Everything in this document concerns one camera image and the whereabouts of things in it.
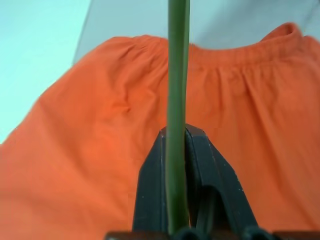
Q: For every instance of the orange shorts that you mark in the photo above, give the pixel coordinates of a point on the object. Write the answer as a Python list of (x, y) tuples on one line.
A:
[(75, 140)]

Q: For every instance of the green strip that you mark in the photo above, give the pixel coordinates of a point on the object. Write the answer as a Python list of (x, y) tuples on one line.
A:
[(177, 100)]

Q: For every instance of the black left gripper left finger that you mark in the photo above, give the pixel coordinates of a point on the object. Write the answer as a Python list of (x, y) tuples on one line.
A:
[(150, 190)]

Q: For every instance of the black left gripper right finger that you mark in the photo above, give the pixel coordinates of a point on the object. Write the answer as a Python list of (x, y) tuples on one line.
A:
[(215, 170)]

